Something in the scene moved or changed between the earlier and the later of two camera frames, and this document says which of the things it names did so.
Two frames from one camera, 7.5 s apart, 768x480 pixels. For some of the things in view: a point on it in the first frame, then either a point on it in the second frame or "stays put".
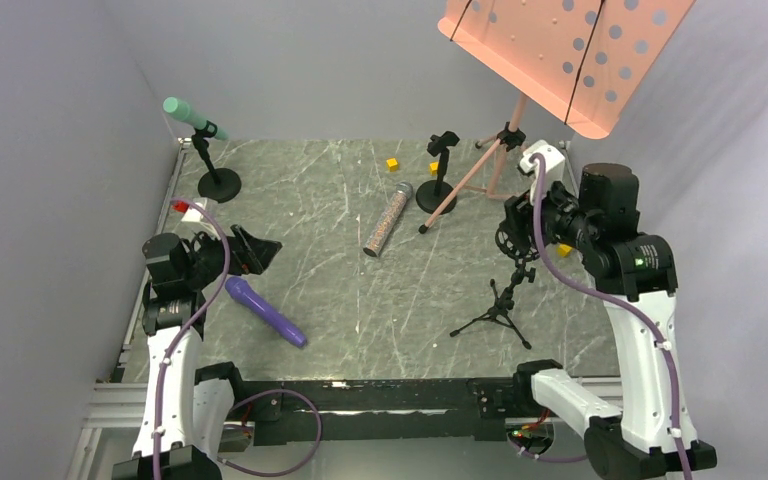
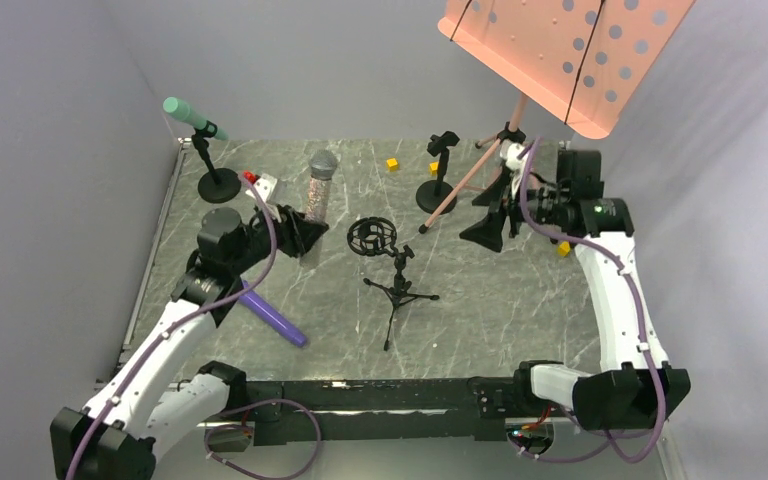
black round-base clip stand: [221, 184] stays put
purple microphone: [260, 308] stays put
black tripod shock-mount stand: [505, 301] → [374, 236]
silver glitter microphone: [387, 219] → [323, 166]
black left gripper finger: [247, 255] → [295, 233]
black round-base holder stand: [433, 195] stays put
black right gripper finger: [518, 218] → [488, 232]
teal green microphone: [182, 111] stays put
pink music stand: [578, 59] stays put
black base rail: [485, 406] stays put
